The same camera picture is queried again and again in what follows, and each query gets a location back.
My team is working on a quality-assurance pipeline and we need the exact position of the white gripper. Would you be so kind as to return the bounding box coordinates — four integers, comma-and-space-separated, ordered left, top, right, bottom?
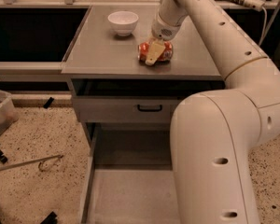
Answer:
145, 14, 180, 65

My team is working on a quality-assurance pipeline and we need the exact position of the crushed orange soda can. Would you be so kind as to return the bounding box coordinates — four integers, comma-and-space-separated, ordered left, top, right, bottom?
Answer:
138, 41, 173, 64

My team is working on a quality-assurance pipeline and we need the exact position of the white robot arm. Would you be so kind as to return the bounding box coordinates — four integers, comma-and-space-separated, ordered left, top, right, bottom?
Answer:
145, 0, 280, 224

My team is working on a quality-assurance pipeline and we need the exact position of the grey metal drawer cabinet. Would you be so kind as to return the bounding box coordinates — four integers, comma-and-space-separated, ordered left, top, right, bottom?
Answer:
61, 4, 228, 224

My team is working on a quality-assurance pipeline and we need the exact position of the open grey middle drawer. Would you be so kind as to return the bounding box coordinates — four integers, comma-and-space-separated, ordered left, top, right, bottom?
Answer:
78, 123, 180, 224

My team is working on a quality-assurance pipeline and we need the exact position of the white ceramic bowl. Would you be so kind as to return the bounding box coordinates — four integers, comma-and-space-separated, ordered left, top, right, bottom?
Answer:
108, 11, 139, 36

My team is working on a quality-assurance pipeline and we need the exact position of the black block near baseboard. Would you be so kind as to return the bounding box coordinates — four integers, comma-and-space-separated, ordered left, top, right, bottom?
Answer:
43, 97, 54, 109

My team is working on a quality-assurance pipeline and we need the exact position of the metal rod with hook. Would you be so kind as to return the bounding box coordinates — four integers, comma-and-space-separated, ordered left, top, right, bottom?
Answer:
0, 154, 63, 172

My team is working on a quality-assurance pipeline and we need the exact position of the clear plastic storage bin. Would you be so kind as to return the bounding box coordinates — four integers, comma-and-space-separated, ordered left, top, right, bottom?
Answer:
0, 90, 18, 135

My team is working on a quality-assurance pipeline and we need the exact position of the black object bottom floor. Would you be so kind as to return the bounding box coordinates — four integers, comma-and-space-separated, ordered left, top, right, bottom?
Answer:
40, 212, 58, 224

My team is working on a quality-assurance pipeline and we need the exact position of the closed top drawer black handle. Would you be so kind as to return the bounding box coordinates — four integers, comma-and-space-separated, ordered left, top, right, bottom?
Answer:
72, 97, 180, 123

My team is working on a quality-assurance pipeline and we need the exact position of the white power cable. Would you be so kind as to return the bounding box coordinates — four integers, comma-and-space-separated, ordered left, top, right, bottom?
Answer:
258, 7, 269, 47

